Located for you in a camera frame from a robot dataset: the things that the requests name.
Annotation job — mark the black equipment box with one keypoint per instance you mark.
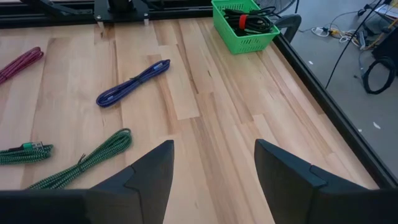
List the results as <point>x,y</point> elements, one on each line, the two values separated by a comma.
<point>388,46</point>

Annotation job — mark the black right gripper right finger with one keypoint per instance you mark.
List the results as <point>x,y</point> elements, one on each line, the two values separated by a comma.
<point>295,196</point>

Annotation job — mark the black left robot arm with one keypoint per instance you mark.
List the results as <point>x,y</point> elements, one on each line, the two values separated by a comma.
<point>121,9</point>

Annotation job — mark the green plastic basket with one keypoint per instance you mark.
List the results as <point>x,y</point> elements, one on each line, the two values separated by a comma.
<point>245,46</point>

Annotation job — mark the black floor fan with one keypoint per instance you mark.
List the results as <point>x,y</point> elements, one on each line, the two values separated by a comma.
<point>289,23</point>

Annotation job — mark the white power strip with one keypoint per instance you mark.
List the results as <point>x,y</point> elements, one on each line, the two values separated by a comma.
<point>320,31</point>

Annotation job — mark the black aluminium table frame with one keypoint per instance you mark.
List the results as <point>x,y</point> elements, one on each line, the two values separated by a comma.
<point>311,81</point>

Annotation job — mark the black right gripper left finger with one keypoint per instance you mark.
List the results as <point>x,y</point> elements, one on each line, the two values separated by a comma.
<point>136,199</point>

